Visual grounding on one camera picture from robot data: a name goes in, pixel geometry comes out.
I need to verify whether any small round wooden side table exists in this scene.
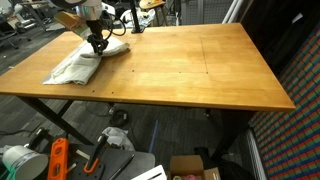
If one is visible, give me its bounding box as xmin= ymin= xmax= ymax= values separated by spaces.
xmin=139 ymin=0 xmax=166 ymax=10

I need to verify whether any black table leg frame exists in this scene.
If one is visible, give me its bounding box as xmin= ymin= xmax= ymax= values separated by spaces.
xmin=19 ymin=96 xmax=92 ymax=145

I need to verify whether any orange handled black clamp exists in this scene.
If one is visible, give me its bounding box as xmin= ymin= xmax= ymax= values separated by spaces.
xmin=83 ymin=134 xmax=108 ymax=174

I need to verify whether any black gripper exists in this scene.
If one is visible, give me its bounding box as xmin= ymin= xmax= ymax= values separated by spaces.
xmin=86 ymin=20 xmax=108 ymax=56

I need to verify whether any black vertical stand pole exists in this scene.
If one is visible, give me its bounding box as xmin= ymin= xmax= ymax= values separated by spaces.
xmin=129 ymin=0 xmax=145 ymax=34

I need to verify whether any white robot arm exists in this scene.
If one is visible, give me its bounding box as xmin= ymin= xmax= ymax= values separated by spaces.
xmin=51 ymin=0 xmax=108 ymax=55

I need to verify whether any open cardboard box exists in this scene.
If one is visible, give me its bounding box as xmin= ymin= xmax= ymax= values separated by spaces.
xmin=167 ymin=155 xmax=222 ymax=180

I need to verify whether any crumpled white cloth pile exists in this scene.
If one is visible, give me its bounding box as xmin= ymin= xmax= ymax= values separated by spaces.
xmin=120 ymin=9 xmax=155 ymax=28

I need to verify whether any white bucket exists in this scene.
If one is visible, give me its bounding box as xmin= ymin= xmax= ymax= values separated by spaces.
xmin=2 ymin=145 xmax=49 ymax=180

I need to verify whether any white cloth towel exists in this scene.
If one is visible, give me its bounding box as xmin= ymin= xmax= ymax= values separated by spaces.
xmin=42 ymin=37 xmax=130 ymax=85

